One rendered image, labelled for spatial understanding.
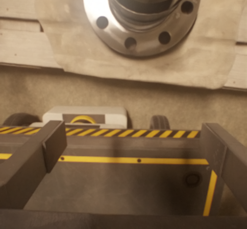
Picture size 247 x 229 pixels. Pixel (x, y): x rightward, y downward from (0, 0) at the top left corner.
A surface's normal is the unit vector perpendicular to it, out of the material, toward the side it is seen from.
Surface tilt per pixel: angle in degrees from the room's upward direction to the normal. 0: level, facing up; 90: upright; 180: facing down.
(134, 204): 0
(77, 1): 58
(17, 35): 0
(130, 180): 0
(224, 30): 51
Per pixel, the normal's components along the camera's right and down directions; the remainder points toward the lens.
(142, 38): -0.04, 0.30
